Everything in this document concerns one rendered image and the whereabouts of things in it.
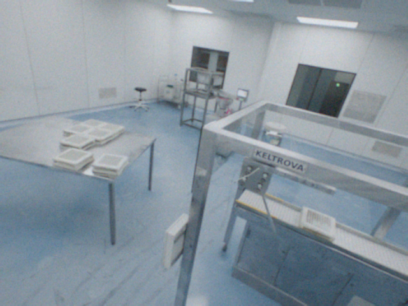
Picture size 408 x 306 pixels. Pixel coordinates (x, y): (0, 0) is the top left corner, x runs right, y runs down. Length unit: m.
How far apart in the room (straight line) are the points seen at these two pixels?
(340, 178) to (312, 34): 6.06
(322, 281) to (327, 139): 5.15
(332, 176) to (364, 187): 0.10
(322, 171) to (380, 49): 5.99
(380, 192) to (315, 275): 1.37
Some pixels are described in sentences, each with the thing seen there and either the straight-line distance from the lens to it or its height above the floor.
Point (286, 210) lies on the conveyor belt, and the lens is 2.04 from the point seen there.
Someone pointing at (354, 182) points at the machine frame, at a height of 1.67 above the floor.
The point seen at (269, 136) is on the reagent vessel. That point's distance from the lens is 1.62.
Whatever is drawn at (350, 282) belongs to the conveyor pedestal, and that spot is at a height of 0.61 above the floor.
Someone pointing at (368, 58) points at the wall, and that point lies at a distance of 6.73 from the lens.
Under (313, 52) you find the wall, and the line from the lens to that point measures 6.74.
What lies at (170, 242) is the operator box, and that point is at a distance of 1.21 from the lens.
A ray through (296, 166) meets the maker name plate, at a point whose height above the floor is 1.65.
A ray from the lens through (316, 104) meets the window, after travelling 6.76.
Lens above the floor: 1.99
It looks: 25 degrees down
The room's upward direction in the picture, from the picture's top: 10 degrees clockwise
